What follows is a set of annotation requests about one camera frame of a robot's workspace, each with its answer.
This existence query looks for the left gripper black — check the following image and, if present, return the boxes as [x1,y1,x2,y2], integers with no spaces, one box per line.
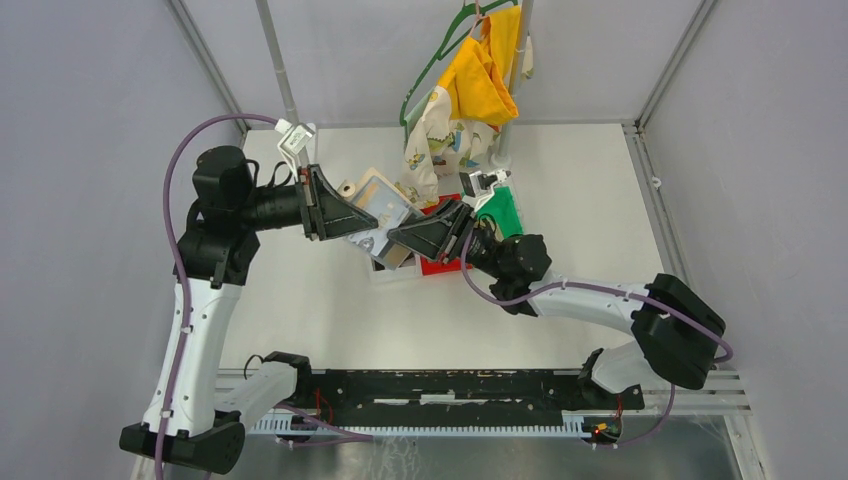
[239,164,380,241]

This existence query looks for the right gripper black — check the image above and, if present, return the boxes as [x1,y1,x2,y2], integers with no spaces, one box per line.
[384,198,507,281]

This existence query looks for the beige card holder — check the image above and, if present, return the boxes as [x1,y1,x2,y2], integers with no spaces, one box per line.
[338,168,423,270]

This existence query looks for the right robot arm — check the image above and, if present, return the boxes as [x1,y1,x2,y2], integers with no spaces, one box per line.
[388,200,734,408]

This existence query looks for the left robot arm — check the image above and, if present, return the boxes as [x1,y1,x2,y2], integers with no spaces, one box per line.
[119,146,378,477]

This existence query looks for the red plastic bin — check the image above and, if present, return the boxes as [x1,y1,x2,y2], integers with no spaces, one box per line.
[415,193,462,277]

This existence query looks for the clear plastic bin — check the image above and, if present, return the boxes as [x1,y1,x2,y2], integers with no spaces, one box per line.
[368,257,422,284]

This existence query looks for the green plastic bin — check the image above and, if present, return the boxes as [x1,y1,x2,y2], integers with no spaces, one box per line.
[477,186,524,239]

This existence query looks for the yellow patterned garment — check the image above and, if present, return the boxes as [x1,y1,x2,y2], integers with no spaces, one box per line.
[395,4,534,208]

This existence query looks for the left metal rack pole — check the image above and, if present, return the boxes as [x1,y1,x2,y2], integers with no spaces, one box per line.
[255,0,300,123]

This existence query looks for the metal rack pole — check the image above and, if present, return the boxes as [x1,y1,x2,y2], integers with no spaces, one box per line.
[255,0,300,123]
[491,0,535,168]

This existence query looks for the green clothes hanger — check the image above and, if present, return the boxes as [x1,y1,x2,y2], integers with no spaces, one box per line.
[398,0,520,128]

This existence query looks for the right metal rack pole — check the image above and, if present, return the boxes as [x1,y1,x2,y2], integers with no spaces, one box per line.
[491,0,535,168]

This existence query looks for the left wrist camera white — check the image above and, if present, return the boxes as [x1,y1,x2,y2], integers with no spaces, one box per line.
[274,118,316,172]

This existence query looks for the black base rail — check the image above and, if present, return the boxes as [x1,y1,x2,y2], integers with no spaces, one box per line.
[287,369,645,427]

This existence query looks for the white slotted cable duct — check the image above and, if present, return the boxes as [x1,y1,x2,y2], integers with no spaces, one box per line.
[248,410,591,439]

